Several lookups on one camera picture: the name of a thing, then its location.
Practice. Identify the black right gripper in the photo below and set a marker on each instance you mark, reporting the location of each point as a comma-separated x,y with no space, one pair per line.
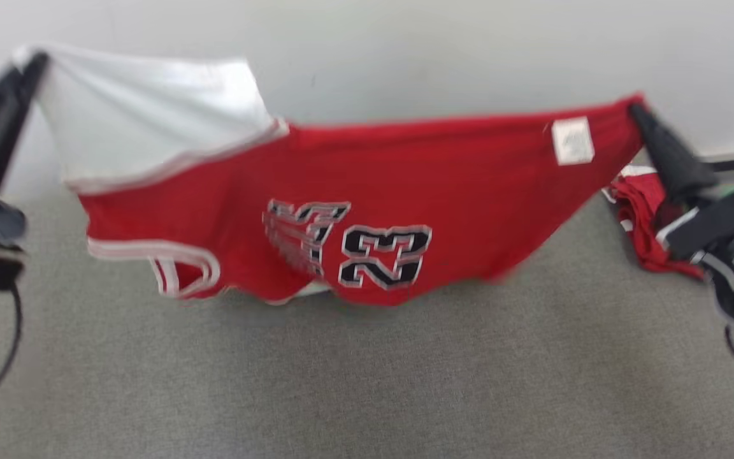
724,217

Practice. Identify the red folded shorts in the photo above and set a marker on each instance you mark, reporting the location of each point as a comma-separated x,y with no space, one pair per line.
641,223

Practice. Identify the red Bulls basketball jersey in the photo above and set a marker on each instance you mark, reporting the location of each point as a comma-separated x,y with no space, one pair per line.
437,172

